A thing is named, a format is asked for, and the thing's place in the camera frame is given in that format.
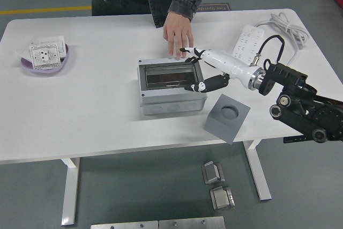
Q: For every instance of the person's left hand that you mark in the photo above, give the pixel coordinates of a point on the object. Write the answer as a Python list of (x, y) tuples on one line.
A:
[(178, 33)]

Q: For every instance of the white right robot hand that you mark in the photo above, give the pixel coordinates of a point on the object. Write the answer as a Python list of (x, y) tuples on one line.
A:
[(227, 61)]

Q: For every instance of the grey junction box with lid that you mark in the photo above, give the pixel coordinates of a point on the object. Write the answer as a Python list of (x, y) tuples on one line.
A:
[(171, 97)]

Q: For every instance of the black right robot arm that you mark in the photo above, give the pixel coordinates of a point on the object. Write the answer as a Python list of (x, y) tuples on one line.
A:
[(289, 76)]

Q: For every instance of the grey cube with round hole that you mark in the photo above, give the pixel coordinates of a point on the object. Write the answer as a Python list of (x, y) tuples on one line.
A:
[(219, 129)]

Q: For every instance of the white power strip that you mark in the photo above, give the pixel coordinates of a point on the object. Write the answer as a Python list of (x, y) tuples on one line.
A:
[(249, 36)]

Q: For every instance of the brown floor sign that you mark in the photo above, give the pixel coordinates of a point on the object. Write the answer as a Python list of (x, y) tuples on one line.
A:
[(217, 7)]

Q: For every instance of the white socket panel with holes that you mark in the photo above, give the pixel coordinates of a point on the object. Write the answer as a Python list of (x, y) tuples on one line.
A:
[(44, 54)]

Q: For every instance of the purple bowl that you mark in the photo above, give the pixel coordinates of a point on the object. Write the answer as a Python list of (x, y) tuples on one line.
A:
[(45, 71)]

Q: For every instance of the small metal block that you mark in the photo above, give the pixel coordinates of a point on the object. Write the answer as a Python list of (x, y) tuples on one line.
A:
[(211, 174), (221, 199)]

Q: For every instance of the white table leg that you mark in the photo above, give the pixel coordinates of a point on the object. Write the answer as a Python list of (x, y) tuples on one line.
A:
[(258, 172), (70, 186)]

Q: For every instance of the flat metal plate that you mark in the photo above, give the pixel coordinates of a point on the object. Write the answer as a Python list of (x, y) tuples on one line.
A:
[(191, 223), (123, 225)]

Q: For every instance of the plain white switch panel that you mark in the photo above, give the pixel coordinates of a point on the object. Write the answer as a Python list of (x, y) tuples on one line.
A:
[(51, 40)]

